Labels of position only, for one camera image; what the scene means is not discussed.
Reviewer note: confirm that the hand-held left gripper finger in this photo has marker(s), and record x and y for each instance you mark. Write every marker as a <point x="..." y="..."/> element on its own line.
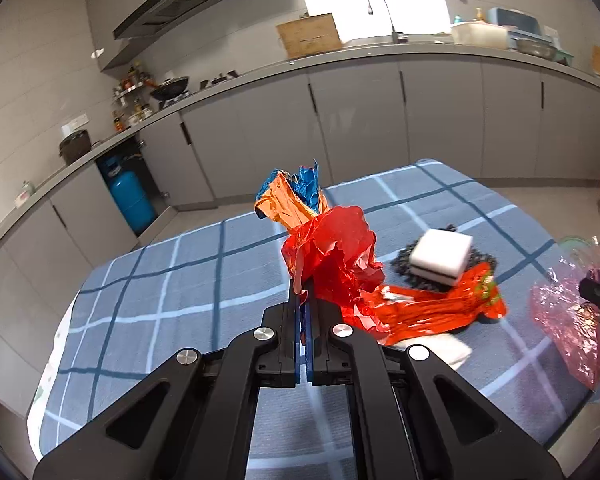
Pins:
<point x="310" y="365"/>
<point x="299" y="365"/>

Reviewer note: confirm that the pink plastic wrapper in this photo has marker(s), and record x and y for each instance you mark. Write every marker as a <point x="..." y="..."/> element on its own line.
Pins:
<point x="565" y="320"/>

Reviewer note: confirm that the red plastic bag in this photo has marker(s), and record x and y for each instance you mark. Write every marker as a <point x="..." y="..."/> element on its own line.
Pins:
<point x="330" y="245"/>

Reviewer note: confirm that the orange blue foil wrapper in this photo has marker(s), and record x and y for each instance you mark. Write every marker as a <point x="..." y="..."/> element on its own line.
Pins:
<point x="285" y="205"/>

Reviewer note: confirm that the white printed plastic bag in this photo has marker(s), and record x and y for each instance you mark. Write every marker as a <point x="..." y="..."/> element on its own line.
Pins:
<point x="445" y="352"/>

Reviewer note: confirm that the black chenille cleaning mitt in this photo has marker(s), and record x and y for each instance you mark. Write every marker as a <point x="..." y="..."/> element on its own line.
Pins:
<point x="405" y="262"/>

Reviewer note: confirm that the blue plaid tablecloth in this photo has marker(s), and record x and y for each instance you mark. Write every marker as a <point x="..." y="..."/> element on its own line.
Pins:
<point x="180" y="280"/>

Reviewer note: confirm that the white foam sponge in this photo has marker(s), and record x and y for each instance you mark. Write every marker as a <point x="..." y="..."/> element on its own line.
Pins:
<point x="440" y="255"/>

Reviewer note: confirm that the blue gas cylinder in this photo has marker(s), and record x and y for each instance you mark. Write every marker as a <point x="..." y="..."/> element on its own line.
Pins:
<point x="129" y="197"/>

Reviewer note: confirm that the grey kitchen base cabinets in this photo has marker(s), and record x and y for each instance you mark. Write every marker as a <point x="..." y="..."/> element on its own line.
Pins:
<point x="360" y="120"/>

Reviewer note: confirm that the green plastic basket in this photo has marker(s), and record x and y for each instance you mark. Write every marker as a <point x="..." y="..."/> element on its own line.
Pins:
<point x="562" y="56"/>

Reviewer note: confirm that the metal bowl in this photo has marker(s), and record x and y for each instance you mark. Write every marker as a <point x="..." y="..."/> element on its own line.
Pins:
<point x="536" y="47"/>

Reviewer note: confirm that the gas stove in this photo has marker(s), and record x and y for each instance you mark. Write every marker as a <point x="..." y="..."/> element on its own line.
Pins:
<point x="215" y="82"/>

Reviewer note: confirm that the blue dish rack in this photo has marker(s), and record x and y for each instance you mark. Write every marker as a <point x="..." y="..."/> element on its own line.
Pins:
<point x="520" y="20"/>

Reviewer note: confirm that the white plastic basin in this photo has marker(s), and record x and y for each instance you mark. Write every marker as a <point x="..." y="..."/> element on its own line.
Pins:
<point x="477" y="35"/>

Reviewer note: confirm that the black wok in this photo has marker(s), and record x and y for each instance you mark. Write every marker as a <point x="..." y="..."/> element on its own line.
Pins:
<point x="170" y="87"/>

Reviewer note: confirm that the dark brown pot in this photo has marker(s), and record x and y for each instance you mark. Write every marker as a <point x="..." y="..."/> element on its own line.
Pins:
<point x="74" y="147"/>

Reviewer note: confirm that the rack of seasoning bottles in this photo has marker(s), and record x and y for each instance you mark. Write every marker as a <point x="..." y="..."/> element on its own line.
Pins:
<point x="132" y="100"/>

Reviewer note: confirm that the yellow soap bottle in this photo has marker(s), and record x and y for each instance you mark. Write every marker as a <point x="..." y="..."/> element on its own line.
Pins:
<point x="478" y="16"/>

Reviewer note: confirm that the small clear bottle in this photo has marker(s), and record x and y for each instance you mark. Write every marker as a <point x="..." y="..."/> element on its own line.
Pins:
<point x="27" y="189"/>

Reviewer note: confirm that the brown wooden cutting board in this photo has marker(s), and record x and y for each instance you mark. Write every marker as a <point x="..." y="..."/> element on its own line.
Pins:
<point x="307" y="35"/>

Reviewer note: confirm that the black gooseneck faucet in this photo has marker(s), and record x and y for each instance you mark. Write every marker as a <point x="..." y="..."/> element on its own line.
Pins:
<point x="394" y="25"/>

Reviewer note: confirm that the black range hood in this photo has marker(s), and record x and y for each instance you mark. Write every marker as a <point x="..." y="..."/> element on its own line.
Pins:
<point x="175" y="0"/>

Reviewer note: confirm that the white wall socket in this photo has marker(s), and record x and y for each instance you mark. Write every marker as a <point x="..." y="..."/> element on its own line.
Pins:
<point x="74" y="125"/>

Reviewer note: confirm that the grey wall cabinet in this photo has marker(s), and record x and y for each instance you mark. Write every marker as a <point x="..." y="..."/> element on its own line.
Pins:
<point x="110" y="15"/>

